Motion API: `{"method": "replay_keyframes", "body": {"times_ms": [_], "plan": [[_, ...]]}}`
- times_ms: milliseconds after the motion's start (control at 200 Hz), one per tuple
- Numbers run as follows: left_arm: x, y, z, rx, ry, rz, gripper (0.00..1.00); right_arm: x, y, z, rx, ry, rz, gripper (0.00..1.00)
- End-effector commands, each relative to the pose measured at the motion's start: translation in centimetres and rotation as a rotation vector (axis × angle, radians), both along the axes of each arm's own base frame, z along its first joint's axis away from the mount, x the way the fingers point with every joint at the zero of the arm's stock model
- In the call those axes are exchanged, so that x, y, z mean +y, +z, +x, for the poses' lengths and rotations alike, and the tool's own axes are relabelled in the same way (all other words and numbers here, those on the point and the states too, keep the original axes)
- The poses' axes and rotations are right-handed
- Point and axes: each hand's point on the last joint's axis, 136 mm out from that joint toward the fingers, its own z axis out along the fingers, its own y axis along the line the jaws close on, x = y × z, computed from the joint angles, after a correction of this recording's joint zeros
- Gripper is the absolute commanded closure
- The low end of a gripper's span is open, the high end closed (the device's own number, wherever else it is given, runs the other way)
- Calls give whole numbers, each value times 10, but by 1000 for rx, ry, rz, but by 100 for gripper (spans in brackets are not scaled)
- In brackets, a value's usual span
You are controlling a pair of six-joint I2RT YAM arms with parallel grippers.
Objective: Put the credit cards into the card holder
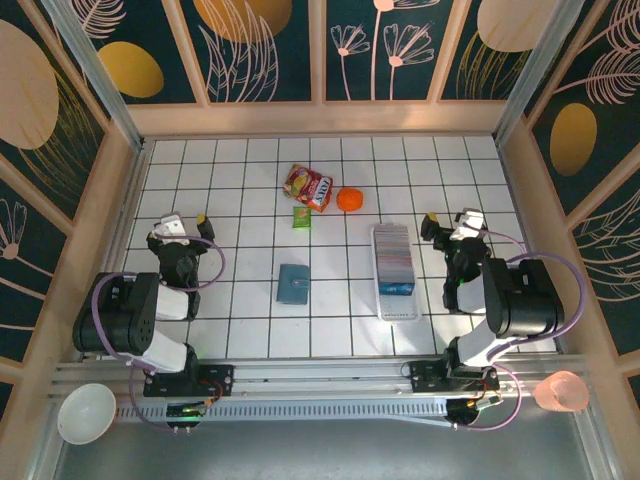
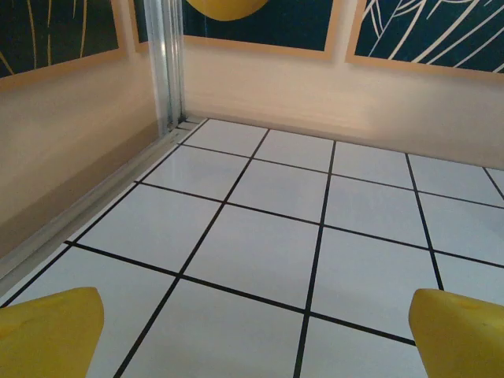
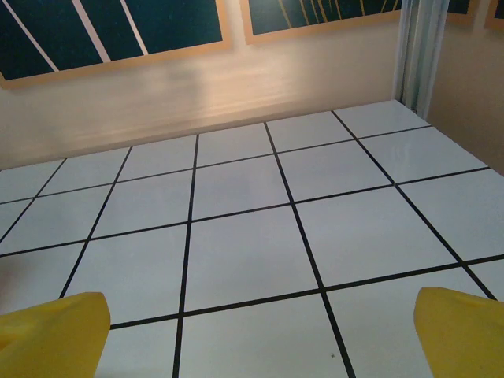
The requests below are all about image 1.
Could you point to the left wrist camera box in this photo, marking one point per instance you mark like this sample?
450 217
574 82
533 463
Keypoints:
173 225

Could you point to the blue leather card holder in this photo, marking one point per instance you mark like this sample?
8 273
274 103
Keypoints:
292 285

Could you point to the small green packet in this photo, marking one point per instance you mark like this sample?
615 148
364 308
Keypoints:
302 218

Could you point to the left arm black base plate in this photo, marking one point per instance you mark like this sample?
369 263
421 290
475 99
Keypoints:
220 380

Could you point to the red orange snack bag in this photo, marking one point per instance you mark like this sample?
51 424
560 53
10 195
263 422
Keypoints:
307 187

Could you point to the white slotted card tray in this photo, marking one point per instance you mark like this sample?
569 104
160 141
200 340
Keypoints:
397 310

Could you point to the orange fruit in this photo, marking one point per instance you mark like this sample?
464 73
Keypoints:
350 199

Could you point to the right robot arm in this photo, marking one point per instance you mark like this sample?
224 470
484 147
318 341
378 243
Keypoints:
525 310

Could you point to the row of credit cards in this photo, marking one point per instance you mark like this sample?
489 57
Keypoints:
395 255

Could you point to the pink plastic cup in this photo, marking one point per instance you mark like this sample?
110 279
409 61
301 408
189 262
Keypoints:
561 392

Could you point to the aluminium mounting rail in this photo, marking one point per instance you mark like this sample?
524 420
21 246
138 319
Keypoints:
320 372

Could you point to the blue credit card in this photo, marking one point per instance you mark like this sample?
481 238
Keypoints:
397 289

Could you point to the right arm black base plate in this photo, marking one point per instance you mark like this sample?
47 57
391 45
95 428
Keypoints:
425 377

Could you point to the black electronics board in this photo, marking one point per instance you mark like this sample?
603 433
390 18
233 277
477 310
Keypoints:
470 412
185 412

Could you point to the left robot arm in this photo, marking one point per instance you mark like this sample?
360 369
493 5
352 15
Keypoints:
125 320

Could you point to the white bowl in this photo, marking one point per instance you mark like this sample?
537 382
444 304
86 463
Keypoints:
86 414

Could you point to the aluminium frame post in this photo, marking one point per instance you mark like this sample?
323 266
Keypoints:
535 75
97 75

